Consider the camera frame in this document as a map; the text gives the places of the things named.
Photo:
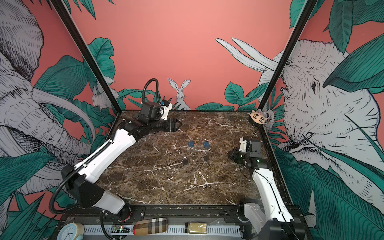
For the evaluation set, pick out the cartoon face sticker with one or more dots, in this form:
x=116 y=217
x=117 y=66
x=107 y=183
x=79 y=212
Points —
x=258 y=117

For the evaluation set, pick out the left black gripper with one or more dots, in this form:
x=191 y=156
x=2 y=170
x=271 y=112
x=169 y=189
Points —
x=172 y=126

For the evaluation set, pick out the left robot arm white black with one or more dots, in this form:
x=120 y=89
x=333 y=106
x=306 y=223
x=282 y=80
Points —
x=80 y=180

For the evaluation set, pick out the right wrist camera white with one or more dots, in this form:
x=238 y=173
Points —
x=243 y=145

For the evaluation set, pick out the gold rectangular box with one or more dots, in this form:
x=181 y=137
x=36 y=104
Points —
x=196 y=228

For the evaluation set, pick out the black front rail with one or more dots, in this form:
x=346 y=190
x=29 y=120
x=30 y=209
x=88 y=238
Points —
x=227 y=213

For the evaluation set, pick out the white round clock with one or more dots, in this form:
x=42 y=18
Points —
x=72 y=231

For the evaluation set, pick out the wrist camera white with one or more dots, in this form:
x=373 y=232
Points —
x=166 y=107
x=243 y=145

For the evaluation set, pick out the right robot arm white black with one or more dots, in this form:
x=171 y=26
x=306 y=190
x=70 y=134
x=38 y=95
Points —
x=272 y=221

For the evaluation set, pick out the small circuit board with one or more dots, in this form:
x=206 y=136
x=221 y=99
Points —
x=120 y=229

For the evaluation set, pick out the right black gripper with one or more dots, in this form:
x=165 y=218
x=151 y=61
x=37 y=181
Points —
x=234 y=156

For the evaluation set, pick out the plaid cylindrical case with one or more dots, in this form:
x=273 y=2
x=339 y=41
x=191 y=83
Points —
x=150 y=227

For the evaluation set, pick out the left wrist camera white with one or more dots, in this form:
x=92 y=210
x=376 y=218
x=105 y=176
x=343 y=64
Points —
x=166 y=107

